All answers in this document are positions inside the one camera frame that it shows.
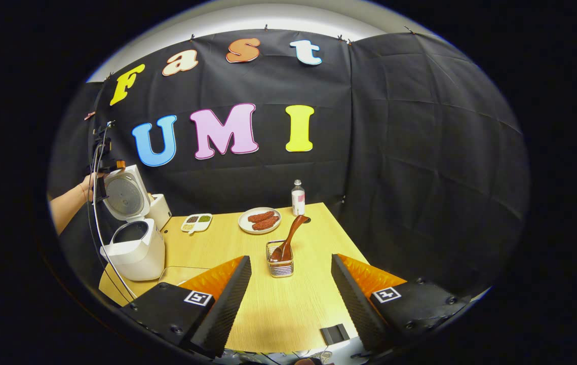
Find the white toaster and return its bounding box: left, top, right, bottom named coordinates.
left=147, top=193, right=173, bottom=231

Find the black backdrop cloth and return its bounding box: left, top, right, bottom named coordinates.
left=48, top=29, right=530, bottom=305

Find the white rice cooker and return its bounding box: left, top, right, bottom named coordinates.
left=100, top=165, right=166, bottom=281

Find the brown wooden spoon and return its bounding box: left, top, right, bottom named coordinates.
left=270, top=214, right=311, bottom=262

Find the small clear bottle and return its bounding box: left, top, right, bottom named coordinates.
left=291, top=179, right=306, bottom=217

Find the black cable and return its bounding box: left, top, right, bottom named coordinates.
left=86, top=152, right=132, bottom=303

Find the white divided bean dish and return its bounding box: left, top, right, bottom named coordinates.
left=181, top=213, right=213, bottom=235

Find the white round plate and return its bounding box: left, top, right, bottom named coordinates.
left=238, top=207, right=282, bottom=235

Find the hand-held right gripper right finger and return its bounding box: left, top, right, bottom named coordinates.
left=331, top=253, right=471, bottom=355

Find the small black block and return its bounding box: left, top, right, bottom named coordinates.
left=320, top=324, right=351, bottom=344

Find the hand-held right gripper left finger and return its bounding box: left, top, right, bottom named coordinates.
left=121, top=255, right=252, bottom=358

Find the white cable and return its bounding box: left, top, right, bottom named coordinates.
left=91, top=127, right=139, bottom=304

